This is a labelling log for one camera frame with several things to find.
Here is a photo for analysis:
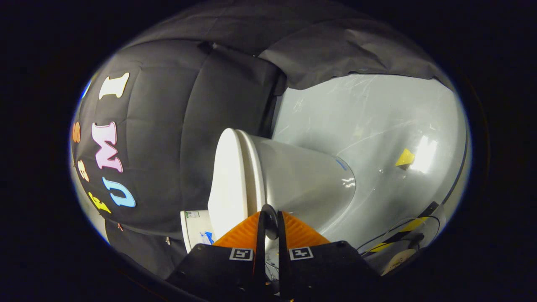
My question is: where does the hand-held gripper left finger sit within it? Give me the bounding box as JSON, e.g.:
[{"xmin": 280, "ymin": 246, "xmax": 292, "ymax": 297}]
[{"xmin": 167, "ymin": 208, "xmax": 269, "ymax": 302}]

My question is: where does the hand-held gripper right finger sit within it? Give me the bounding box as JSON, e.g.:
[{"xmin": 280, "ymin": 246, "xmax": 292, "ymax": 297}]
[{"xmin": 277, "ymin": 211, "xmax": 380, "ymax": 302}]

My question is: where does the white plastic container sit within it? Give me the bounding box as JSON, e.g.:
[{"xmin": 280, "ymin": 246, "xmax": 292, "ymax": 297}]
[{"xmin": 180, "ymin": 210, "xmax": 216, "ymax": 253}]

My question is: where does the yellow black striped tape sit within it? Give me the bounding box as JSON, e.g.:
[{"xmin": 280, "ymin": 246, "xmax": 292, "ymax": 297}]
[{"xmin": 363, "ymin": 216, "xmax": 429, "ymax": 255}]

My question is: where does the yellow triangular floor marker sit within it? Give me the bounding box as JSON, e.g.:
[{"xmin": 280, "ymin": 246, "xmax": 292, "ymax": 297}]
[{"xmin": 396, "ymin": 148, "xmax": 416, "ymax": 170}]

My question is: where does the black backdrop cloth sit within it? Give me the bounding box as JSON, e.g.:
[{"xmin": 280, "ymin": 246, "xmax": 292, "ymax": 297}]
[{"xmin": 71, "ymin": 2, "xmax": 456, "ymax": 279}]

